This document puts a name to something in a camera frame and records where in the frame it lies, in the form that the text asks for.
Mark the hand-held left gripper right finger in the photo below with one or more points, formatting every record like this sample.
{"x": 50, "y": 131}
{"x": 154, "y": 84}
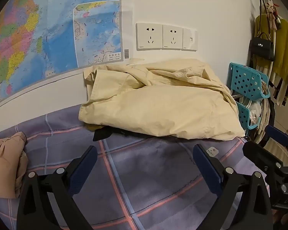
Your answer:
{"x": 206, "y": 170}

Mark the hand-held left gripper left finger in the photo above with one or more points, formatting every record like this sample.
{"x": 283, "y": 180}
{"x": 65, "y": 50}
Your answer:
{"x": 82, "y": 170}

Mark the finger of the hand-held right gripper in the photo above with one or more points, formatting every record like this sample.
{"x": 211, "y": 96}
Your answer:
{"x": 261, "y": 155}
{"x": 277, "y": 135}

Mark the cream jacket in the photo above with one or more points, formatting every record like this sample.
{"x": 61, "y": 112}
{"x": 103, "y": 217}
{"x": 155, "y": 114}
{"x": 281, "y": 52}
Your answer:
{"x": 158, "y": 105}

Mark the white fabric tag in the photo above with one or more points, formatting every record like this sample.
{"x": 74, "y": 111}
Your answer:
{"x": 212, "y": 151}

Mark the beige hanging cloth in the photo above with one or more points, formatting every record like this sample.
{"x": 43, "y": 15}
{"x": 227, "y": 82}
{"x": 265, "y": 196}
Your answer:
{"x": 264, "y": 119}

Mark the teal perforated plastic basket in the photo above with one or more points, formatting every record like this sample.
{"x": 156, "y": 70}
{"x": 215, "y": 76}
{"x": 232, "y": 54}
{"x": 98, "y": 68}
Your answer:
{"x": 244, "y": 81}
{"x": 243, "y": 113}

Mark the black cloth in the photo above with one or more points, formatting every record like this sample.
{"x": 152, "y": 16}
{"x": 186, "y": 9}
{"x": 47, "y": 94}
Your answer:
{"x": 102, "y": 133}

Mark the striped hanging garment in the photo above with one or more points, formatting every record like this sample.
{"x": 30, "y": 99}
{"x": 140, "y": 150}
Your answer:
{"x": 282, "y": 91}

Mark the purple plaid bedsheet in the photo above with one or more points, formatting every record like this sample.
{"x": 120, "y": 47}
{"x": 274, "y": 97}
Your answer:
{"x": 146, "y": 167}

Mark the peach cloth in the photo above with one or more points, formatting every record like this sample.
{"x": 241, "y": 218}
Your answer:
{"x": 4, "y": 163}

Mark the yellow-green cardigan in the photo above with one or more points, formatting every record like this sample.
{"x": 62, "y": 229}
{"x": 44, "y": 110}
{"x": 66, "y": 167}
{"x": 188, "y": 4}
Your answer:
{"x": 285, "y": 52}

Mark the black handbag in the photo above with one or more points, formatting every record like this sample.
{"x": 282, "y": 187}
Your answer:
{"x": 261, "y": 46}

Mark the plush doll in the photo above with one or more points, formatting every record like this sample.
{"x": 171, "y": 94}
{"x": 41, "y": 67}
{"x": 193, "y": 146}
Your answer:
{"x": 272, "y": 14}

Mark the white wall socket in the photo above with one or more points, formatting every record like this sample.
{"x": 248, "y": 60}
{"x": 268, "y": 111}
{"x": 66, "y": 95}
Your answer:
{"x": 172, "y": 37}
{"x": 149, "y": 36}

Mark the colourful wall map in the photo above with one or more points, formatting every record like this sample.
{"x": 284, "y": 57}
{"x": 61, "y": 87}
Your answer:
{"x": 50, "y": 28}

